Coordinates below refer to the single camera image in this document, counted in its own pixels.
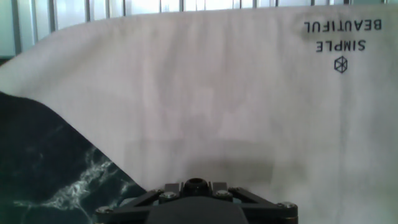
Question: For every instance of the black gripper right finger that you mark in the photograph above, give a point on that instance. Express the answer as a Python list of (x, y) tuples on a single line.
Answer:
[(222, 191)]

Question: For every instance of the marble pink black patterned tablecloth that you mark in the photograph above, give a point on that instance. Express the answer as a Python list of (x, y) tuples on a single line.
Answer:
[(217, 93)]

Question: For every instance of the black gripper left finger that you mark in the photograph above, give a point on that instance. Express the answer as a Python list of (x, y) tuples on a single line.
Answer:
[(169, 191)]

